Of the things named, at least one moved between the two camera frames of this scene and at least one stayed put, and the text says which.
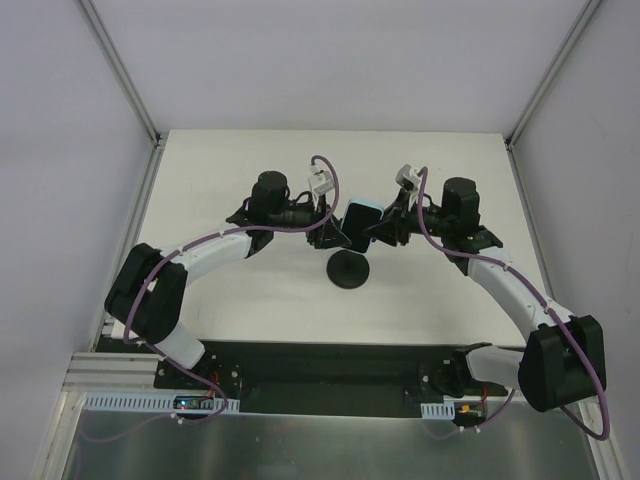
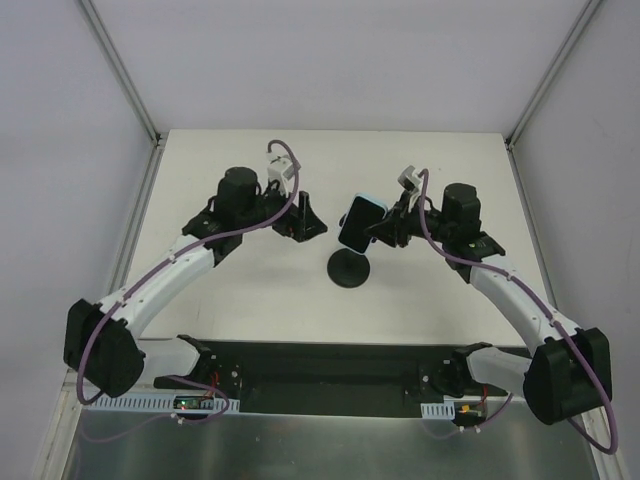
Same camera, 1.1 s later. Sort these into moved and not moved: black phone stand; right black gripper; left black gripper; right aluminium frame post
Moved: left black gripper
Not moved: right aluminium frame post; right black gripper; black phone stand
